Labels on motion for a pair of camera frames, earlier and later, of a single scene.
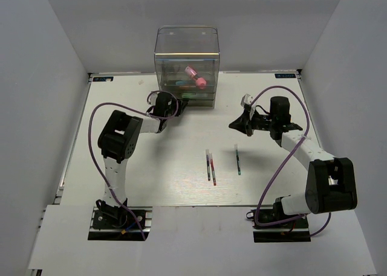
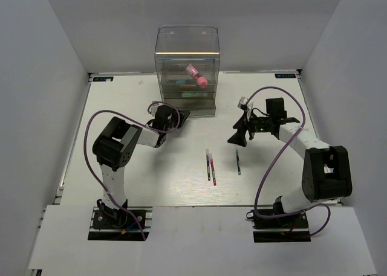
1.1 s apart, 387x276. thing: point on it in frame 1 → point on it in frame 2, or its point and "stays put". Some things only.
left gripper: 181,104 → 183,115
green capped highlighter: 193,95 stays put
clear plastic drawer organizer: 187,63 stays put
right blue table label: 285,75 stays put
